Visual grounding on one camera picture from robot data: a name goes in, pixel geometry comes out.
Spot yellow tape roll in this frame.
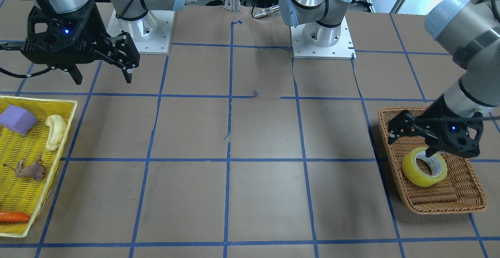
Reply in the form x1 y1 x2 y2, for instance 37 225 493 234
402 147 448 187

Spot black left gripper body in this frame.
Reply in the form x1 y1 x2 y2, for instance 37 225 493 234
387 97 484 158

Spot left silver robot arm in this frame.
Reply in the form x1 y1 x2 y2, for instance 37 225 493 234
279 0 500 158

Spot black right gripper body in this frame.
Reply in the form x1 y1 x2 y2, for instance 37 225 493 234
21 0 140 70

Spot yellow plastic mesh tray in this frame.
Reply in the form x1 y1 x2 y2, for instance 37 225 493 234
0 96 77 237

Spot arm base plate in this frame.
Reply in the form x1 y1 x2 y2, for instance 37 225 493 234
290 17 357 60
107 10 176 55

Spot cream toy banana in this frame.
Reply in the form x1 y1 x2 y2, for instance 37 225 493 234
45 115 66 151

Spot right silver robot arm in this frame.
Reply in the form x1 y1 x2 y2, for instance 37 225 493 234
18 0 185 85

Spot brown wicker basket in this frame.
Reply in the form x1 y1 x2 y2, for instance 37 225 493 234
377 106 487 215

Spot purple foam block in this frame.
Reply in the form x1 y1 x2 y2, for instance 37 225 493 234
0 104 38 135

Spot orange toy carrot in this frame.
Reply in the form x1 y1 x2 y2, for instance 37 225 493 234
0 211 31 224

